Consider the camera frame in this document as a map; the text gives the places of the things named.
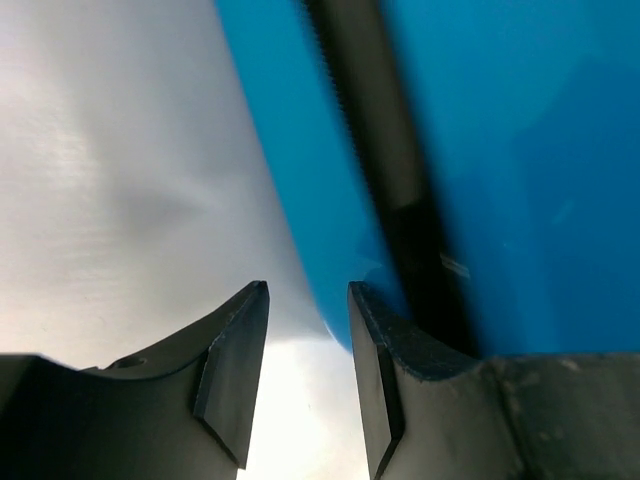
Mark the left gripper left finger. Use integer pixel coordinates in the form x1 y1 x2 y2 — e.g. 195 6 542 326
74 279 270 471

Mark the blue hard-shell suitcase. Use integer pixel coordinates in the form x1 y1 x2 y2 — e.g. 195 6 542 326
217 1 639 355

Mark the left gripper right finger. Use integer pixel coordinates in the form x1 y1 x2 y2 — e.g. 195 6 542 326
347 279 491 480

